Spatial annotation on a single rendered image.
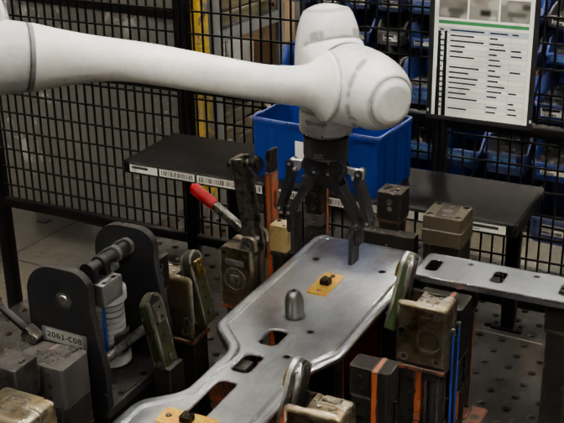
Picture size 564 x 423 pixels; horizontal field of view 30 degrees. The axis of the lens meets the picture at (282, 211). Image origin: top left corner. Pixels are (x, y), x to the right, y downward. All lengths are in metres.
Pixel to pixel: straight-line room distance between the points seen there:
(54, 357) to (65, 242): 3.07
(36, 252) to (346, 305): 2.86
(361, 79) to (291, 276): 0.51
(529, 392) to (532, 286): 0.33
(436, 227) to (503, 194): 0.24
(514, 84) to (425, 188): 0.28
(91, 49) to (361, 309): 0.62
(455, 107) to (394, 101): 0.75
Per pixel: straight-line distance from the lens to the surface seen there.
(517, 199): 2.17
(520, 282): 1.89
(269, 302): 1.79
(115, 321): 1.64
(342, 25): 1.65
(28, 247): 4.57
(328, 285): 1.84
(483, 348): 2.28
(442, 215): 1.99
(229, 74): 1.51
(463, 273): 1.91
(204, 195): 1.89
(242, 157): 1.84
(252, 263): 1.87
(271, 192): 1.93
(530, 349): 2.29
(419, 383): 1.77
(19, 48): 1.52
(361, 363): 1.63
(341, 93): 1.51
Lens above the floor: 1.83
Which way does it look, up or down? 23 degrees down
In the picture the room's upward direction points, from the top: 1 degrees counter-clockwise
